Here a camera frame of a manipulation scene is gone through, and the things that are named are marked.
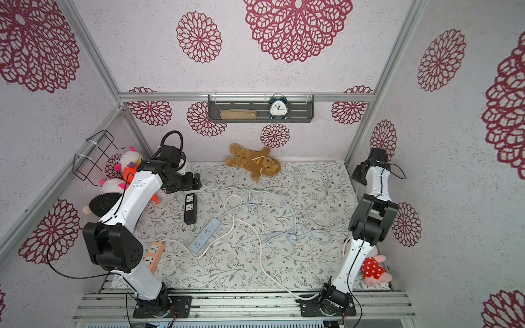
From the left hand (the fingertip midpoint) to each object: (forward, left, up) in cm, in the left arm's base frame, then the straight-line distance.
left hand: (192, 187), depth 86 cm
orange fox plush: (+6, +28, +2) cm, 29 cm away
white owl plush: (+17, +32, +1) cm, 36 cm away
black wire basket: (+12, +35, +15) cm, 40 cm away
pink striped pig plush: (-1, +31, +3) cm, 31 cm away
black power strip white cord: (-1, +5, -16) cm, 17 cm away
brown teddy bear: (+26, -27, -13) cm, 40 cm away
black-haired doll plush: (-11, +30, +5) cm, 32 cm away
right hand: (+12, -77, -5) cm, 78 cm away
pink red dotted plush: (-30, -71, -13) cm, 78 cm away
